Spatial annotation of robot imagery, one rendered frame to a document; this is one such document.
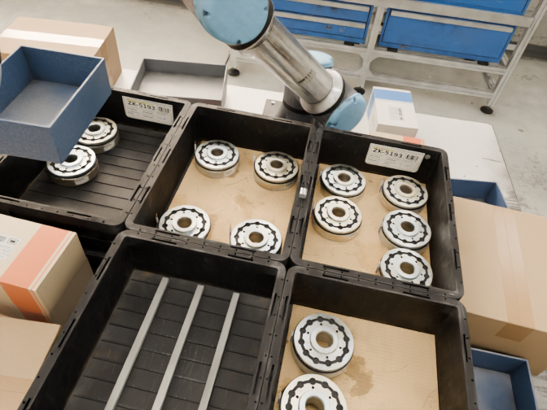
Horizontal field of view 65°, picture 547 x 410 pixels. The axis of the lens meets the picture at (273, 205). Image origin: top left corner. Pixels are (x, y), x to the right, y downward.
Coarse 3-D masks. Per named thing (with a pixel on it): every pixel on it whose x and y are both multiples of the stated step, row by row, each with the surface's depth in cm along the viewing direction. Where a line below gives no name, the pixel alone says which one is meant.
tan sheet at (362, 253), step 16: (368, 176) 105; (384, 176) 106; (320, 192) 100; (368, 192) 101; (368, 208) 98; (384, 208) 98; (368, 224) 95; (320, 240) 90; (352, 240) 91; (368, 240) 92; (304, 256) 87; (320, 256) 88; (336, 256) 88; (352, 256) 88; (368, 256) 89; (368, 272) 86
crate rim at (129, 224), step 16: (192, 112) 100; (224, 112) 102; (240, 112) 101; (304, 128) 100; (176, 144) 92; (160, 160) 88; (304, 160) 92; (304, 176) 89; (144, 192) 82; (128, 224) 77; (288, 224) 80; (192, 240) 75; (208, 240) 76; (288, 240) 77; (256, 256) 74; (272, 256) 74; (288, 256) 75
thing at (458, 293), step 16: (320, 128) 100; (320, 144) 96; (400, 144) 98; (416, 144) 99; (448, 160) 96; (448, 176) 92; (448, 192) 89; (304, 208) 83; (448, 208) 86; (304, 224) 80; (448, 224) 83; (336, 272) 73; (352, 272) 74; (416, 288) 73; (432, 288) 73
